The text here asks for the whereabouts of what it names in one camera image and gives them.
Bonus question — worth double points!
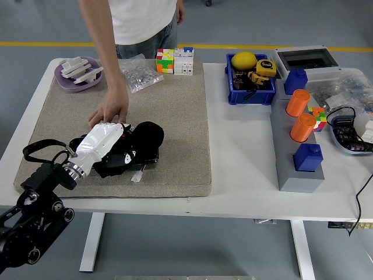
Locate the person's left hand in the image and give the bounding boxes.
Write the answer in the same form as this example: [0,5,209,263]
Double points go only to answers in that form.
[176,0,187,26]

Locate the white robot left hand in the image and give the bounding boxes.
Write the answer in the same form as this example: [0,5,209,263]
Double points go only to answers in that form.
[72,121,138,176]

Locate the person's right hand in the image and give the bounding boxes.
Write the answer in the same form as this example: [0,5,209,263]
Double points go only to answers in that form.
[88,86,130,129]

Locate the clear bag of screws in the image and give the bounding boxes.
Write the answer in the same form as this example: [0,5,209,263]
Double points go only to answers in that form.
[118,54,164,95]

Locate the person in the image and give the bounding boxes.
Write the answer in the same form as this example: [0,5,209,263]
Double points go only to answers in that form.
[78,0,187,129]

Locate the white flat plastic plate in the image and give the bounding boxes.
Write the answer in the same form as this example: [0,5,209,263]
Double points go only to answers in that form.
[60,59,91,79]

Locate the purple tray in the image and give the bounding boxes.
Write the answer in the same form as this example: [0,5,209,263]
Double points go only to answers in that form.
[54,55,105,93]

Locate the large colourful puzzle cube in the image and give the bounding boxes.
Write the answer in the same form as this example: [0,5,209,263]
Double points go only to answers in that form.
[156,48,175,74]

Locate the white ribbed plastic block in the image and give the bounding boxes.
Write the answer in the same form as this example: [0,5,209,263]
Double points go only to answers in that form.
[65,56,89,69]

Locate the grey-brown mat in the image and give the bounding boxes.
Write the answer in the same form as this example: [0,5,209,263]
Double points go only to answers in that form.
[13,58,212,199]

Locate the yellow lemon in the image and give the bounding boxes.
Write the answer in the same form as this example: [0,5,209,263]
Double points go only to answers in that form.
[231,51,258,70]

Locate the dark brown part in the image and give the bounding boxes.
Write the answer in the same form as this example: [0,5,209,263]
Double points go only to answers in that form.
[233,76,249,90]

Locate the white table leg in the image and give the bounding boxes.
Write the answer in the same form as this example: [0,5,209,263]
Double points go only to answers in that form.
[79,212,105,273]
[290,219,316,280]

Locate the yellow black tool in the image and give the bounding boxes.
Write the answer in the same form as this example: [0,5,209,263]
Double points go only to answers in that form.
[247,71,270,85]

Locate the yellow black tape measure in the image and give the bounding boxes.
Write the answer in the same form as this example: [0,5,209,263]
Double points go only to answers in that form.
[256,59,277,78]

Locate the blue plastic bin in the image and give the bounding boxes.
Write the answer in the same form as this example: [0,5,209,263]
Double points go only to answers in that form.
[224,52,277,106]

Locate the blue plastic block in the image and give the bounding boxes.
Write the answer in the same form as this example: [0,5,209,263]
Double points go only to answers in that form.
[284,68,308,96]
[293,143,324,173]

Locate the orange plastic cylinder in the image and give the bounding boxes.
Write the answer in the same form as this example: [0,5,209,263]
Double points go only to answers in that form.
[286,89,311,118]
[289,113,316,143]

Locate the clear bag with white label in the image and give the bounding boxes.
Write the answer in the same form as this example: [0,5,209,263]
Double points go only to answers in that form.
[307,83,350,111]

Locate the small colourful puzzle cube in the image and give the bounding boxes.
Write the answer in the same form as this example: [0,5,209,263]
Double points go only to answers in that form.
[307,106,326,133]

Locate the clear bag of electronic parts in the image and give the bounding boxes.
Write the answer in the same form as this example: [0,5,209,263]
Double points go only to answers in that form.
[335,67,373,115]

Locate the grey stepped block stand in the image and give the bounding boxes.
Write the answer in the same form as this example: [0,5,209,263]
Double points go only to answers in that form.
[269,78,326,193]

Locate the light blue tray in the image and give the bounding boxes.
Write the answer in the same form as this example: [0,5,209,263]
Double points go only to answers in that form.
[328,114,373,157]

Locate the black circuit boards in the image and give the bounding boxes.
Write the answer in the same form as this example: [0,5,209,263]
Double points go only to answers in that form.
[333,115,372,152]

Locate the white plastic part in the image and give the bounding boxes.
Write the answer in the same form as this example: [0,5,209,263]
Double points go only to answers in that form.
[352,111,373,144]

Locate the black power strip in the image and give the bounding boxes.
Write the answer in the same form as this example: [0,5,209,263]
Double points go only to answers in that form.
[326,221,373,230]

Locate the white long plastic bracket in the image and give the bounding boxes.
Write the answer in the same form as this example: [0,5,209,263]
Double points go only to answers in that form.
[72,66,104,86]

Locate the white connector with wires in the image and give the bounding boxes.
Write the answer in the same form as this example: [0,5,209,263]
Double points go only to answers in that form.
[131,164,148,183]

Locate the white circuit breaker blue switch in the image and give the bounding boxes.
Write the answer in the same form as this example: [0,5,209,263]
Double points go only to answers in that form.
[174,45,195,76]

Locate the black strap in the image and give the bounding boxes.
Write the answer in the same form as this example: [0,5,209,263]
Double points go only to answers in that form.
[244,87,258,102]

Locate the grey electrical enclosure box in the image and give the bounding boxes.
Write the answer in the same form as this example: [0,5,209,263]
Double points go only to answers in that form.
[270,44,342,85]

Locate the thin black looped cable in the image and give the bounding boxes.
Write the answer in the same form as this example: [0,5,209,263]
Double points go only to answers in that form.
[325,106,357,127]

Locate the black power cable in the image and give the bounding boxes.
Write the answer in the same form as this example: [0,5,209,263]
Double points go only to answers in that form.
[347,171,373,237]

